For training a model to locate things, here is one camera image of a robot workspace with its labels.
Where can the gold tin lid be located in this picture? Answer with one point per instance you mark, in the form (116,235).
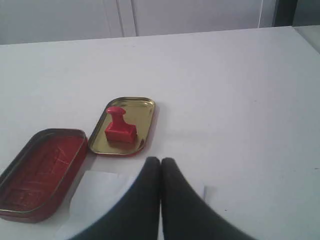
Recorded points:
(139,111)

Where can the red rubber stamp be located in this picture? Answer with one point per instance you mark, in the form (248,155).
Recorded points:
(119,130)

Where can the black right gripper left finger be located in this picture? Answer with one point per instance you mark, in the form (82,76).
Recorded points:
(136,215)

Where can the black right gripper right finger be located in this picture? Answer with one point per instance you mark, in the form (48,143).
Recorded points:
(185,216)

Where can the red tin box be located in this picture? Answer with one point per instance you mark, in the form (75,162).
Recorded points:
(36,182)

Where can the white paper sheet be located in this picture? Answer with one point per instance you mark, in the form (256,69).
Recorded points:
(96,194)

